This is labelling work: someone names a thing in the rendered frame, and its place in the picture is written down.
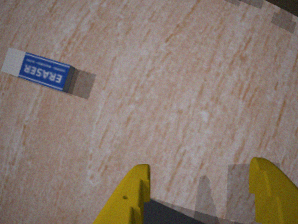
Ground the white and blue eraser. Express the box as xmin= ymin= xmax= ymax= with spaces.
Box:
xmin=1 ymin=47 xmax=75 ymax=93

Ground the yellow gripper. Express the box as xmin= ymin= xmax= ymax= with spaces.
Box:
xmin=93 ymin=157 xmax=298 ymax=224

